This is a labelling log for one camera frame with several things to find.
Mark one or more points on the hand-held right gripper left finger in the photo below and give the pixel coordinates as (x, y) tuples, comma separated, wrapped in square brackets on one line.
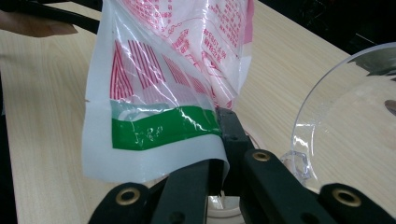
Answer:
[(183, 193)]

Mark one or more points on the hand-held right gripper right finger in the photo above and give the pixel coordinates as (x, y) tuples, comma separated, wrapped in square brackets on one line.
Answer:
[(264, 186)]

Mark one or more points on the clear plastic bag pink print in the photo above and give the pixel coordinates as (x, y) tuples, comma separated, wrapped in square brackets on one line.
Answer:
[(149, 77)]

